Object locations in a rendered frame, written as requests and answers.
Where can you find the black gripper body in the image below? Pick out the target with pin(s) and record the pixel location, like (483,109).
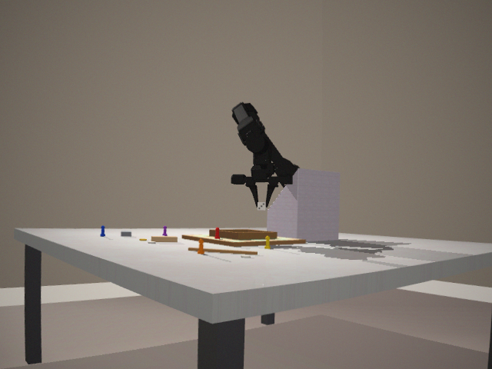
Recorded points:
(285,179)

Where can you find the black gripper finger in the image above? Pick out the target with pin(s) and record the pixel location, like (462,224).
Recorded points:
(254,191)
(271,188)

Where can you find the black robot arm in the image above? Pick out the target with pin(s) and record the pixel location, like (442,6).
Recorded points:
(251,131)

